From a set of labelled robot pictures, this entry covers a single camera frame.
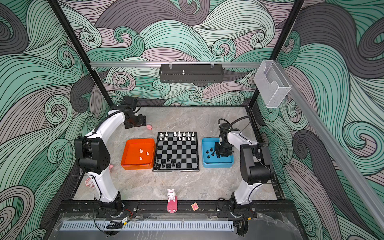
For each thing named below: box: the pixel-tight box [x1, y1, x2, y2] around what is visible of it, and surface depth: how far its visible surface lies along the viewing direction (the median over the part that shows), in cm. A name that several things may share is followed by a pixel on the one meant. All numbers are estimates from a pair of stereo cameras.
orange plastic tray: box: [120, 138, 156, 170], surface depth 94 cm
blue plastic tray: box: [202, 137, 235, 168], surface depth 92 cm
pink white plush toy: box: [85, 177, 96, 188], surface depth 81 cm
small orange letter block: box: [191, 202, 199, 212], surface depth 75 cm
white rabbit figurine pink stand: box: [167, 188, 178, 213], surface depth 74 cm
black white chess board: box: [152, 131, 200, 172], surface depth 94 cm
